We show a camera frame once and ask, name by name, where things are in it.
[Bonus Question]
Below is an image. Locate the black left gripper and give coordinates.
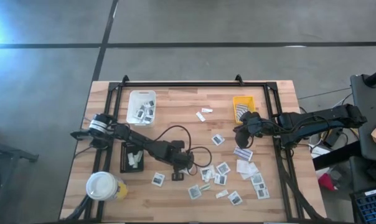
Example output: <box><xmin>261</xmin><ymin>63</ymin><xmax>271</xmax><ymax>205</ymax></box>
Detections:
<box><xmin>171</xmin><ymin>139</ymin><xmax>197</xmax><ymax>182</ymax></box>

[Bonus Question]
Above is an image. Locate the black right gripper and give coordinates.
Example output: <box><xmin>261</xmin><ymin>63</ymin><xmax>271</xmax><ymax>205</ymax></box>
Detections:
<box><xmin>233</xmin><ymin>111</ymin><xmax>265</xmax><ymax>149</ymax></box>

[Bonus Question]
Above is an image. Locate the yellow plastic basket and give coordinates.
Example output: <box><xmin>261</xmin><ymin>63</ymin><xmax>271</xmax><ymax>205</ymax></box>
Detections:
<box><xmin>232</xmin><ymin>95</ymin><xmax>258</xmax><ymax>125</ymax></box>

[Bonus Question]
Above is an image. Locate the large white gauze packet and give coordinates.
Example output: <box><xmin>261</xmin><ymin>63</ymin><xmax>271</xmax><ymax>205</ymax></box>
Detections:
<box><xmin>236</xmin><ymin>159</ymin><xmax>260</xmax><ymax>180</ymax></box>

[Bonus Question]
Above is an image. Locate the black plastic basket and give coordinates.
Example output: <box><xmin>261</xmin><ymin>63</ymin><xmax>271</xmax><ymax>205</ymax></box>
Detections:
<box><xmin>120</xmin><ymin>141</ymin><xmax>145</xmax><ymax>173</ymax></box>

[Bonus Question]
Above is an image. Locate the white paper sheet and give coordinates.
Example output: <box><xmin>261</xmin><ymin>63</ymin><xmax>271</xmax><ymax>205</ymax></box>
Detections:
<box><xmin>308</xmin><ymin>144</ymin><xmax>331</xmax><ymax>158</ymax></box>

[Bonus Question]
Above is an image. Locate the white plastic bin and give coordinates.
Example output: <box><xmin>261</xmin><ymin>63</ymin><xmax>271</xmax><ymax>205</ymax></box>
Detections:
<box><xmin>126</xmin><ymin>90</ymin><xmax>157</xmax><ymax>127</ymax></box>

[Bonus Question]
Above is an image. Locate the black power adapter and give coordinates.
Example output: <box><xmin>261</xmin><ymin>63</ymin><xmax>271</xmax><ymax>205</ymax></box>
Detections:
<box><xmin>324</xmin><ymin>129</ymin><xmax>344</xmax><ymax>149</ymax></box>

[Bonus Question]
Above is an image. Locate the red object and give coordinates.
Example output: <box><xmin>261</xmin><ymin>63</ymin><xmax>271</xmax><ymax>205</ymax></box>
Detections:
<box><xmin>317</xmin><ymin>173</ymin><xmax>336</xmax><ymax>191</ymax></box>

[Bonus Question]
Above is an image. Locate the dark grey cart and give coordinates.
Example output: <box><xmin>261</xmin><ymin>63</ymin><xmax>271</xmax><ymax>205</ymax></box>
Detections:
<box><xmin>349</xmin><ymin>73</ymin><xmax>376</xmax><ymax>162</ymax></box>

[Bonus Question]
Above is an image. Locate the black floor stand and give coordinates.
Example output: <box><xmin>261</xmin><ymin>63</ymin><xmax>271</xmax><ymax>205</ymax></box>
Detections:
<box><xmin>0</xmin><ymin>124</ymin><xmax>40</xmax><ymax>164</ymax></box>

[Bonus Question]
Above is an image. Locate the black metal table frame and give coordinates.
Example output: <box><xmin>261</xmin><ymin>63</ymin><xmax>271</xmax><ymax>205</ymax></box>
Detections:
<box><xmin>83</xmin><ymin>74</ymin><xmax>324</xmax><ymax>222</ymax></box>

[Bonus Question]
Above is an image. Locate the white cable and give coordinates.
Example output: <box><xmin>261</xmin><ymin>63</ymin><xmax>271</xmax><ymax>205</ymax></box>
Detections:
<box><xmin>331</xmin><ymin>92</ymin><xmax>354</xmax><ymax>110</ymax></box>

